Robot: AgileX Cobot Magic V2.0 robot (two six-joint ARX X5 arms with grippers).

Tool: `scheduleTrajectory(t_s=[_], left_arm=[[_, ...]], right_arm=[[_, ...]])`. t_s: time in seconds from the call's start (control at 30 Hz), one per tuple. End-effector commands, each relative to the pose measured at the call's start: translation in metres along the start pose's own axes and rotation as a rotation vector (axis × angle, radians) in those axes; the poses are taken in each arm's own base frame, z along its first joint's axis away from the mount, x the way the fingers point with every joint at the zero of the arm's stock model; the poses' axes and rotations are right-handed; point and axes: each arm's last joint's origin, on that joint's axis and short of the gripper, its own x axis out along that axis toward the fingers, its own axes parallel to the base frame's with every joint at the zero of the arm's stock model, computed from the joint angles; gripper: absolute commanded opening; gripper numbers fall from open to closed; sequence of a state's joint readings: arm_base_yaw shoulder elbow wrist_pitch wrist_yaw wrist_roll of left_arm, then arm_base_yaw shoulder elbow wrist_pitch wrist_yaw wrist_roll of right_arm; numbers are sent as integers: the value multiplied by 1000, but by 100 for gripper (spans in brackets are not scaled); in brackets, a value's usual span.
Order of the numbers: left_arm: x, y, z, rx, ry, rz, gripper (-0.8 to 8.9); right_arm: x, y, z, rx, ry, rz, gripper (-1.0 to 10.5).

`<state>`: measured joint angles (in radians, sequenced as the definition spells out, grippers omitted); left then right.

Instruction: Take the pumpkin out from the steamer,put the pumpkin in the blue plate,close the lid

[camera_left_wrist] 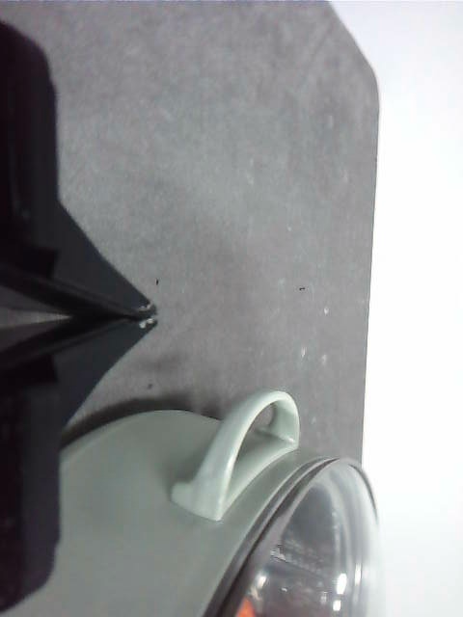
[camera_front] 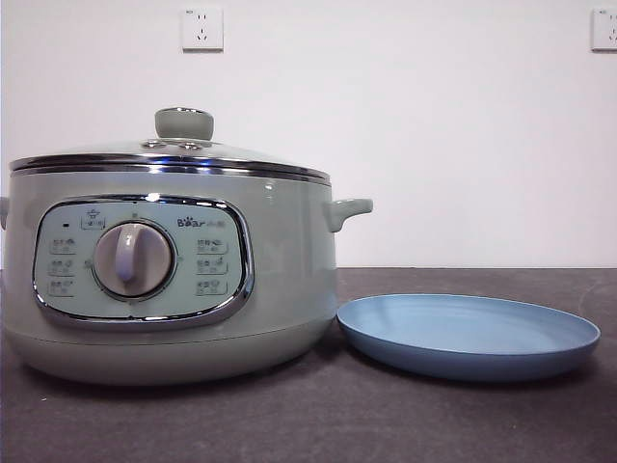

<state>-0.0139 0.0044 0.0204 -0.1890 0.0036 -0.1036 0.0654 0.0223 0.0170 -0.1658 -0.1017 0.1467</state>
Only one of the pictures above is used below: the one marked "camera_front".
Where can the pale green electric steamer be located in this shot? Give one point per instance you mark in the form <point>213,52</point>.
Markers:
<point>289,289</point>

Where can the glass lid with green knob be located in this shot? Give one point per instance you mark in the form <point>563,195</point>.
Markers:
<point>183,124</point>

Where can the blue round plate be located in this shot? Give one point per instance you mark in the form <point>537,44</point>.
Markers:
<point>463,357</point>

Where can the white wall socket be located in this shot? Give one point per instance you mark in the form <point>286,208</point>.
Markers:
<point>202,29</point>
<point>605,29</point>

